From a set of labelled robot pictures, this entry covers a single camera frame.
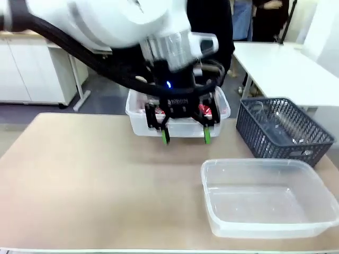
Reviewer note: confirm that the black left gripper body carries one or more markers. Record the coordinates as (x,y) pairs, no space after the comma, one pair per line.
(174,90)

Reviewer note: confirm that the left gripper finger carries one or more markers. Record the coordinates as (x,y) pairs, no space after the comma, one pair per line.
(212,116)
(152,116)

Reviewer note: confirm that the clear plastic bin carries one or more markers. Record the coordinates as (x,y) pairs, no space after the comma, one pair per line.
(185,128)
(267,198)

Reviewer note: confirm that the black plastic mesh basket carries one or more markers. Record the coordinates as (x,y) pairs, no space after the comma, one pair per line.
(272,143)

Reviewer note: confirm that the red crumpled wrapper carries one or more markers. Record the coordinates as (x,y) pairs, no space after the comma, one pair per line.
(159,112)
(206,110)

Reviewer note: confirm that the clear plastic cup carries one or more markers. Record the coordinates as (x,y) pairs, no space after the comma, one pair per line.
(256,108)

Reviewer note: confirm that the clear plastic bottle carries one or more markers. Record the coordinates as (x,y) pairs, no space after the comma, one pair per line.
(286,127)

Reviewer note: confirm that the white table with metal legs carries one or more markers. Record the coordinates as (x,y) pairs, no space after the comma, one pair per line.
(79,87)

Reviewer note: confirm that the person in black sweater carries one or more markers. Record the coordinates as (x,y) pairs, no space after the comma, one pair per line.
(212,18)

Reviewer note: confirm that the large white table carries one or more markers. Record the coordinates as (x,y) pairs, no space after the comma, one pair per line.
(286,71)

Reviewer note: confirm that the bystander in blue apron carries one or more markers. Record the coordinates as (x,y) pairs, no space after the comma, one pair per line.
(242,18)

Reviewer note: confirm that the bystander in black clothes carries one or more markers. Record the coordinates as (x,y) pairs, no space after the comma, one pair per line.
(270,21)

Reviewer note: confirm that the black tripod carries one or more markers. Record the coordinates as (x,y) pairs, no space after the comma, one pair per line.
(287,21)

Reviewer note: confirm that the white cabinet with wooden top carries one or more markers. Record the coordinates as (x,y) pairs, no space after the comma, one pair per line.
(29,71)

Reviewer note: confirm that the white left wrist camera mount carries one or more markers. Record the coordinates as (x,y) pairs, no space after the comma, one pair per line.
(198,71)

